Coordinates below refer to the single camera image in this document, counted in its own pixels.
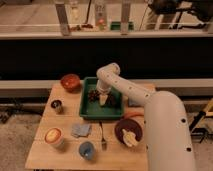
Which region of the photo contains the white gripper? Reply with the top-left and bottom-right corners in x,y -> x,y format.
96,79 -> 111,106

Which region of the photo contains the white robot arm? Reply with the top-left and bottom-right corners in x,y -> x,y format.
96,63 -> 196,171

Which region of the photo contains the small metal cup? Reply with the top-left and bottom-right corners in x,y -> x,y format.
51,100 -> 63,114

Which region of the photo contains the blue cup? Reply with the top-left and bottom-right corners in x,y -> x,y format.
79,141 -> 95,160

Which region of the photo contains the white cup orange inside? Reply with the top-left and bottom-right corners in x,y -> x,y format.
44,128 -> 64,148

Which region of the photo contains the dark grape bunch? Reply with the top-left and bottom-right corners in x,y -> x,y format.
88,90 -> 100,102

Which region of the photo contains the green plastic tray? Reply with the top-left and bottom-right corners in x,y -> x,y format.
79,77 -> 124,120

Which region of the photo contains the orange carrot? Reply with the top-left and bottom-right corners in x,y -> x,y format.
123,112 -> 143,119

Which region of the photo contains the orange bowl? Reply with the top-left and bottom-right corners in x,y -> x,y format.
60,74 -> 80,91

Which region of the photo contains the dark red plate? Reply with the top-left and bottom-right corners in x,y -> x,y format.
114,119 -> 143,147

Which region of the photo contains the grey-blue folded cloth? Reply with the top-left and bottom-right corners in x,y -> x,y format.
71,123 -> 92,138

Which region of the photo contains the metal fork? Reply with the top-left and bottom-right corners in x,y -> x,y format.
99,122 -> 107,151

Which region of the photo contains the banana on plate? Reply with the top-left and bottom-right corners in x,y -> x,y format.
122,129 -> 138,147

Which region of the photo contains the green box in background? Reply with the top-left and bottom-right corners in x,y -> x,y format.
110,21 -> 135,31

